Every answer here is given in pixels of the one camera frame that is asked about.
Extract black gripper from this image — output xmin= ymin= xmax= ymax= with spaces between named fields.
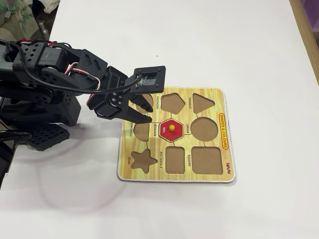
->
xmin=88 ymin=66 xmax=154 ymax=124

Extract red hexagon piece yellow pin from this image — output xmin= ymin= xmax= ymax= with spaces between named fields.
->
xmin=159 ymin=119 xmax=184 ymax=142

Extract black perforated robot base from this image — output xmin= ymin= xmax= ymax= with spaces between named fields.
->
xmin=24 ymin=123 xmax=70 ymax=152

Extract wooden shape puzzle board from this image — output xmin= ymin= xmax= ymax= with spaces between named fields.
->
xmin=116 ymin=86 xmax=236 ymax=184

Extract metal bottle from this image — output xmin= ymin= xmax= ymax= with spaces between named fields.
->
xmin=37 ymin=20 xmax=50 ymax=42

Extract white crumpled cloth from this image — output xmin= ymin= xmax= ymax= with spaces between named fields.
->
xmin=41 ymin=0 xmax=60 ymax=14

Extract floral patterned cloth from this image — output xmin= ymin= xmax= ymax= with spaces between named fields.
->
xmin=0 ymin=0 xmax=43 ymax=42

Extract black square wrist camera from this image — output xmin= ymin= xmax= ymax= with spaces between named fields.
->
xmin=126 ymin=65 xmax=166 ymax=95

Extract red and white wires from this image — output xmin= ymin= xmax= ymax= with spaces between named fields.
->
xmin=63 ymin=62 xmax=103 ymax=108

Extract black camera cable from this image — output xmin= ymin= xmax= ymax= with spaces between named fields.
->
xmin=4 ymin=42 xmax=143 ymax=95

